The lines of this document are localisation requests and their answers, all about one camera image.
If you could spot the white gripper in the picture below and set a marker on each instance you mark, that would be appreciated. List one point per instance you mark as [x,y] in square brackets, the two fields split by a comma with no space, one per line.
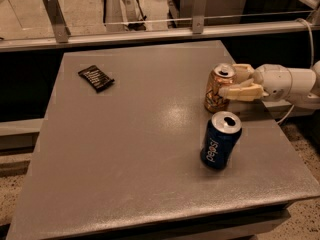
[273,80]

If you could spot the right grey metal bracket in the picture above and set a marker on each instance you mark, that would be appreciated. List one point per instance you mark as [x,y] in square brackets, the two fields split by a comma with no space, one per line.
[198,15]

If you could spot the blue Pepsi can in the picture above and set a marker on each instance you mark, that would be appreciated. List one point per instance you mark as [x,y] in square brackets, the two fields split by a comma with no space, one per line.
[223,130]

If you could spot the grey metal rail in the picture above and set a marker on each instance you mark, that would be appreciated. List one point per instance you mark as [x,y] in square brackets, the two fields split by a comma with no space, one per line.
[139,37]

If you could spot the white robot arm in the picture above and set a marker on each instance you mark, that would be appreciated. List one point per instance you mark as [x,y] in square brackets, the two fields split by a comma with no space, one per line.
[304,92]

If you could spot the black snack packet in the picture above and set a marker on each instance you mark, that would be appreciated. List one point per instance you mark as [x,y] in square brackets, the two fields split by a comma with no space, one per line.
[97,79]

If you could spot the grey metal bracket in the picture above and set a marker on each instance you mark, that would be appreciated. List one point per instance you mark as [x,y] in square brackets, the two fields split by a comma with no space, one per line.
[198,15]
[58,23]

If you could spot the orange soda can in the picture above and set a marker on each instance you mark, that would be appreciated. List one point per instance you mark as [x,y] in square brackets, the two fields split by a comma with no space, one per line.
[222,75]

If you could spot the left grey metal bracket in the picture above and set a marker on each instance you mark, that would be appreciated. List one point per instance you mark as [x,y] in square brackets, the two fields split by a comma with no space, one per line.
[58,23]

